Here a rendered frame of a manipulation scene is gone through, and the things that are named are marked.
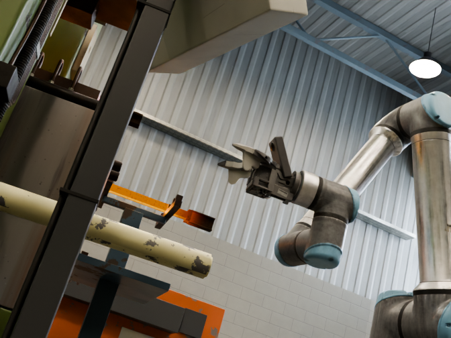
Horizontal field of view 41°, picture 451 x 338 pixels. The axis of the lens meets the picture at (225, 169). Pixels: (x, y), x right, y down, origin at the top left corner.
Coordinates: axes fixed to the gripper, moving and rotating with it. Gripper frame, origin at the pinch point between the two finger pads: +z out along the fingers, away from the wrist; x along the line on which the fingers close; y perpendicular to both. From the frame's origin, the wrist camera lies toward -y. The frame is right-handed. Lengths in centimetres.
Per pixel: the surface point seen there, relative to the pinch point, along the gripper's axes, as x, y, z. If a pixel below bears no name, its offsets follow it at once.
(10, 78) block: -44, 20, 44
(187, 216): 45.1, 5.9, -1.1
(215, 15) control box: -60, 5, 16
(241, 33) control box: -60, 6, 12
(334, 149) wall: 810, -437, -308
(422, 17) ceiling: 615, -620, -337
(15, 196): -39, 38, 37
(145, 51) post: -60, 16, 24
